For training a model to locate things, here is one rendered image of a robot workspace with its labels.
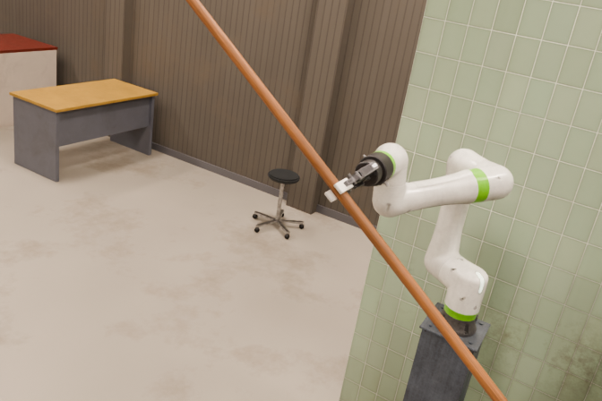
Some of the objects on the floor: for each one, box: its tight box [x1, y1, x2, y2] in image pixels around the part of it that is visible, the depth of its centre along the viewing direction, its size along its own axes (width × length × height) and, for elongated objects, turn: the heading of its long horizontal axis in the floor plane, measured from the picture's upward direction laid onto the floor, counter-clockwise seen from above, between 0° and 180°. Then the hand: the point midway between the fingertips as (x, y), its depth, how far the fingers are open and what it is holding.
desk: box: [9, 79, 159, 183], centre depth 624 cm, size 68×133×74 cm, turn 128°
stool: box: [253, 168, 304, 239], centre depth 544 cm, size 48×50×54 cm
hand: (339, 190), depth 154 cm, fingers closed on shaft, 3 cm apart
